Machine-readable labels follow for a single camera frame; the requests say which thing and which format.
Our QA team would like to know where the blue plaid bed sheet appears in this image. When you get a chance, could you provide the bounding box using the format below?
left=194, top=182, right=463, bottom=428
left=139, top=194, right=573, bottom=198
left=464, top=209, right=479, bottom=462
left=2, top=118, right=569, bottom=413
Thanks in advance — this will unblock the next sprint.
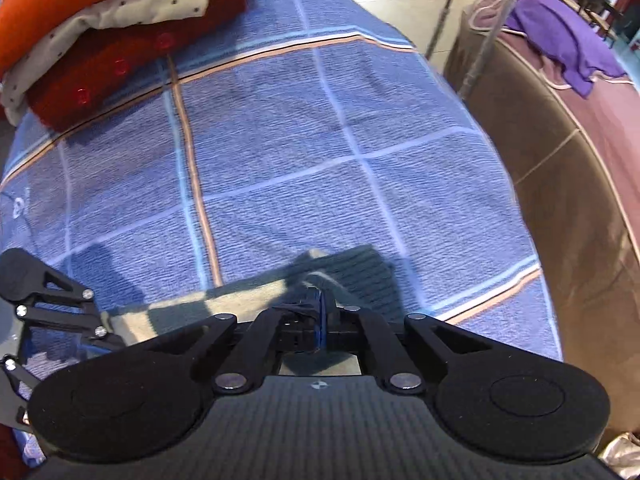
left=0, top=0, right=564, bottom=467

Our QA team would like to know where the silvery crumpled bag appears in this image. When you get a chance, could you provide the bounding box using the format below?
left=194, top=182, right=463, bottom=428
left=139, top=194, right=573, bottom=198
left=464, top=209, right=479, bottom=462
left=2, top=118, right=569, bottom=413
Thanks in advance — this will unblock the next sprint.
left=597, top=429, right=640, bottom=480

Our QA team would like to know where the red knitted cardigan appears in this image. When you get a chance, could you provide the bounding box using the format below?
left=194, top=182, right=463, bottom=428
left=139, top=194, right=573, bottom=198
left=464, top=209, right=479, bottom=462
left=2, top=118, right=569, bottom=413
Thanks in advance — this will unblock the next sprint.
left=25, top=0, right=261, bottom=133

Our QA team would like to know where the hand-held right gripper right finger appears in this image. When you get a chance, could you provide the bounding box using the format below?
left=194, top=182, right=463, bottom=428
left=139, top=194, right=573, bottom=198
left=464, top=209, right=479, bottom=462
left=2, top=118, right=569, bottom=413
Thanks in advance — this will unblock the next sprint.
left=320, top=289, right=497, bottom=394

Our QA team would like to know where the green cream checkered sweater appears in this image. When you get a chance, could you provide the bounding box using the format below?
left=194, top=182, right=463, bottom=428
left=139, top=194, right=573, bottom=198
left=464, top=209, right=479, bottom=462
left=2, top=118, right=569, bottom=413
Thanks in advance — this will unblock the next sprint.
left=100, top=244, right=397, bottom=377

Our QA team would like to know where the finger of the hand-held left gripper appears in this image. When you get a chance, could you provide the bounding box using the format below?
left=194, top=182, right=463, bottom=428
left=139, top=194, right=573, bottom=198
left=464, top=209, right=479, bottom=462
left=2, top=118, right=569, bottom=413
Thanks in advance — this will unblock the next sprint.
left=0, top=354, right=56, bottom=433
left=0, top=247, right=127, bottom=351

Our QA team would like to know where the metal stand pole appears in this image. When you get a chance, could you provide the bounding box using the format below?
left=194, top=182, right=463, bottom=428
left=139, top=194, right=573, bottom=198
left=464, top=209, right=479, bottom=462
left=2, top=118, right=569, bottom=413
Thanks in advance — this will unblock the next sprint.
left=459, top=0, right=532, bottom=102
left=425, top=0, right=469, bottom=59

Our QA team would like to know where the cream dotted garment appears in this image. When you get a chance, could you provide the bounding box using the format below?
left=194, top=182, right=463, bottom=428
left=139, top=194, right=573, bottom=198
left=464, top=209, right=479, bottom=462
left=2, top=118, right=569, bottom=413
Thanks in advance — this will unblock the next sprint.
left=0, top=0, right=217, bottom=127

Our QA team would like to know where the brown bed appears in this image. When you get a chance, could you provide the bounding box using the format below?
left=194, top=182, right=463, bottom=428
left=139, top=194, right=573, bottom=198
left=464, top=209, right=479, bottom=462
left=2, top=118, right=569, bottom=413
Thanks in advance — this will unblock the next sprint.
left=442, top=0, right=640, bottom=457

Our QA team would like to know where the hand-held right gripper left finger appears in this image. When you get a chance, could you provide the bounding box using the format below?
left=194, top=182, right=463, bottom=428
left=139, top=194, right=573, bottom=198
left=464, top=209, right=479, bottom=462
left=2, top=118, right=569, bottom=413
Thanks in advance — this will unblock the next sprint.
left=146, top=285, right=322, bottom=395

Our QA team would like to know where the orange garment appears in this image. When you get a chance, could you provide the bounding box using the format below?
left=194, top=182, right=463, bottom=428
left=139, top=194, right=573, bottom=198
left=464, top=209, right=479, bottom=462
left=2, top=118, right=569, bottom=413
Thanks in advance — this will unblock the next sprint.
left=0, top=0, right=241, bottom=77

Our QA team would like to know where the purple cloth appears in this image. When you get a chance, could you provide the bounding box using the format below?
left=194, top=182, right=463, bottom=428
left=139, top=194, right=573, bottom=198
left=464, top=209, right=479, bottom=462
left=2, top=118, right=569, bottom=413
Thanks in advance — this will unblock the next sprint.
left=504, top=0, right=630, bottom=99

